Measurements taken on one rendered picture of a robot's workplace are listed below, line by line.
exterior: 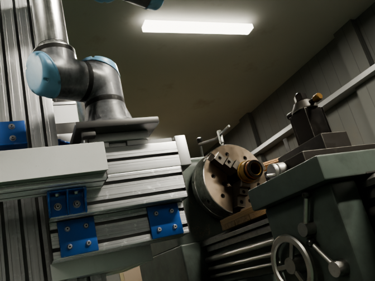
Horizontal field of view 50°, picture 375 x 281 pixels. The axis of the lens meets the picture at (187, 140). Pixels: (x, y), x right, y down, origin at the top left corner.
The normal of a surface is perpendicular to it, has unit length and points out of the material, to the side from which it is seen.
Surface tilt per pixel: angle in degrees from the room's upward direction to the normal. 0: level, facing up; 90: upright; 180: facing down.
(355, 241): 90
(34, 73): 97
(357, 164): 90
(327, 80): 90
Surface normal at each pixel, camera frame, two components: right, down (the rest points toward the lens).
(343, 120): -0.91, 0.09
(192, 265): 0.40, -0.38
